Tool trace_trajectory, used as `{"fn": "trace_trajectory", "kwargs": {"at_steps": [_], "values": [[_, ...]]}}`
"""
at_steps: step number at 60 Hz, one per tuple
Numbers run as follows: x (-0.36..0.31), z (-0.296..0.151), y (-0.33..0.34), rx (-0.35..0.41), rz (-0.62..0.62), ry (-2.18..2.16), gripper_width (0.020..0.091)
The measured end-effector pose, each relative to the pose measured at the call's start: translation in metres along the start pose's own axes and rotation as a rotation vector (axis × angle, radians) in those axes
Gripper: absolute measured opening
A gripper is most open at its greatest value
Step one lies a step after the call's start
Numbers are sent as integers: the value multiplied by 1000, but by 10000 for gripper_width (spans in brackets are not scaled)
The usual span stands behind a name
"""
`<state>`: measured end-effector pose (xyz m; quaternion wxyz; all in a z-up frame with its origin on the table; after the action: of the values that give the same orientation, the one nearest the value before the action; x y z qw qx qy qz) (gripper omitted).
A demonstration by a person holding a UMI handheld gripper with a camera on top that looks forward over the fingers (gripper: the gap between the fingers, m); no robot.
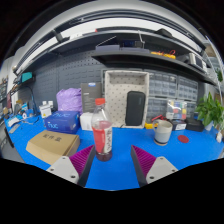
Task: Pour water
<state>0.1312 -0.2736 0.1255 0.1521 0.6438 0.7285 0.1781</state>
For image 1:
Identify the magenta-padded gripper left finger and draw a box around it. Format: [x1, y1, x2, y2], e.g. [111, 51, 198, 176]
[45, 144, 97, 188]

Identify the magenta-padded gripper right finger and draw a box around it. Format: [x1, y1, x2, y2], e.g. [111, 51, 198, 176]
[129, 144, 180, 188]

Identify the clear bottle with red cap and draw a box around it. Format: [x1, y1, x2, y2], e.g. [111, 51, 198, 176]
[90, 97, 114, 163]

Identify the brown cardboard box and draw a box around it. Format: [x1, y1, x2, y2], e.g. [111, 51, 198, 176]
[25, 129, 81, 166]

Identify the white mug with blue base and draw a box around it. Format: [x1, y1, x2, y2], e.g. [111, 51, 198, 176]
[153, 119, 174, 147]

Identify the flat round red coaster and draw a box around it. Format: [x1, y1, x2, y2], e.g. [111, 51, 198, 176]
[177, 134, 190, 144]

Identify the yellow multimeter with red leads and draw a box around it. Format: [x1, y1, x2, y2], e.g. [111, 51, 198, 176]
[144, 114, 168, 130]

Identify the small black white-labelled box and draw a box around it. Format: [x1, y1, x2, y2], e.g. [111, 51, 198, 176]
[170, 119, 188, 132]

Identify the blue product box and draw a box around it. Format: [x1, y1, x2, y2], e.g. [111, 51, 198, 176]
[43, 110, 81, 135]

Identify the small white box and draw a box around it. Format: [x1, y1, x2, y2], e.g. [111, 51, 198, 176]
[79, 111, 95, 132]

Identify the flat black case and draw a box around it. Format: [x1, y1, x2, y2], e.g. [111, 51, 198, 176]
[185, 117, 205, 133]

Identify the white box with yellow label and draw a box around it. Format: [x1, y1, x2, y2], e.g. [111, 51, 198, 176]
[38, 103, 53, 119]

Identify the grey parts drawer cabinet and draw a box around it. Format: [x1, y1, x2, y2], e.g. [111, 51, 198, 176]
[185, 99, 198, 119]
[144, 69, 178, 98]
[176, 75, 200, 102]
[145, 96, 176, 123]

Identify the black zip case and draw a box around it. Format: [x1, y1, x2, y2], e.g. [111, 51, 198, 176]
[124, 90, 147, 127]

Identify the purple plastic bag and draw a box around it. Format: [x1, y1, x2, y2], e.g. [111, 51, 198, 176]
[55, 87, 83, 115]

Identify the dark grey product box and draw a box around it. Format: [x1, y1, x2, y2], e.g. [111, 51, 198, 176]
[80, 82, 103, 114]

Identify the potted green plant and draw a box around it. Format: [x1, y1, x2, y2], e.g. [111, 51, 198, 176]
[194, 91, 224, 133]

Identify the white perforated tray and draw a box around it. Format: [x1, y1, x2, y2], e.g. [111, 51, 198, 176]
[104, 70, 150, 129]

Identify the small green plant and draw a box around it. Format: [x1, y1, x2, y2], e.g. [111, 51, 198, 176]
[216, 68, 224, 83]

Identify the black wall shelf unit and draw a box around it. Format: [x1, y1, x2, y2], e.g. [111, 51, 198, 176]
[13, 28, 218, 88]

